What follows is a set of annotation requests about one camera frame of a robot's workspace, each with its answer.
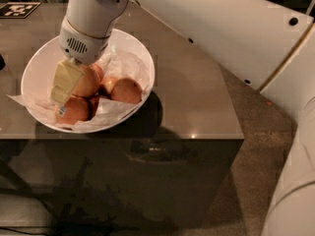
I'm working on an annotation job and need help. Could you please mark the dark red lower apple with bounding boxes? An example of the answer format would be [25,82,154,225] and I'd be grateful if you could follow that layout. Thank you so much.
[89,95,99,118]

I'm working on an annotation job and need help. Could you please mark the white crumpled paper liner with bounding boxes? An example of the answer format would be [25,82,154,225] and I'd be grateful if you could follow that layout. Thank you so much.
[7,47,154,132]

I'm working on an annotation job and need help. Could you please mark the dark object at left edge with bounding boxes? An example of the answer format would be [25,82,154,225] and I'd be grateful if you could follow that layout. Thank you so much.
[0,54,6,71]

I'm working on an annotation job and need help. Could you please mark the white bowl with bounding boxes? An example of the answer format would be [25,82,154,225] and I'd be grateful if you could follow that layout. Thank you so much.
[20,28,156,135]

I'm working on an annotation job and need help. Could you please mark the black white fiducial marker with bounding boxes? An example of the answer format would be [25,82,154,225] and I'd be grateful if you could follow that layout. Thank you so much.
[0,2,40,19]

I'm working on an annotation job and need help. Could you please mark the large top red-yellow apple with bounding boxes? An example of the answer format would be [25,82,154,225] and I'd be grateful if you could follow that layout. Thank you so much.
[72,66,99,97]

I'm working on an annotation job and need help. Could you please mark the small middle apple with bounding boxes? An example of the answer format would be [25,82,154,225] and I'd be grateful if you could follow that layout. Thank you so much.
[98,77,118,96]

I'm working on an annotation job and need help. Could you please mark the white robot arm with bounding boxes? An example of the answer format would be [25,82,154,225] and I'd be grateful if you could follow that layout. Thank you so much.
[59,0,315,236]

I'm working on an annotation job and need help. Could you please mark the black cable on floor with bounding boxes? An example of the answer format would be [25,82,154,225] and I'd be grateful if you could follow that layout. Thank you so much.
[0,226,48,236]

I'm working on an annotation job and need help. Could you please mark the white gripper with vents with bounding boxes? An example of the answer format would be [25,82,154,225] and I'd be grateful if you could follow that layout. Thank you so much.
[50,17,110,105]

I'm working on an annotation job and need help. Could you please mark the back apple with sticker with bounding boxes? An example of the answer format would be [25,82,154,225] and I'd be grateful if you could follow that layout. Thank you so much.
[92,64,104,81]

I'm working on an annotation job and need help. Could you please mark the apple with sticker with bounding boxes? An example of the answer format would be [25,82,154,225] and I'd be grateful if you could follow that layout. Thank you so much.
[55,96,90,125]
[92,64,104,81]

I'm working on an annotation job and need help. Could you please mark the front apple with sticker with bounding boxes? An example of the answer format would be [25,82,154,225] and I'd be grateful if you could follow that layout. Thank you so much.
[55,96,90,125]

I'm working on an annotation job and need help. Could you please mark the right red-yellow apple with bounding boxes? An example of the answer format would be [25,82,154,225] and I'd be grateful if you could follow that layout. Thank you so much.
[110,78,142,104]

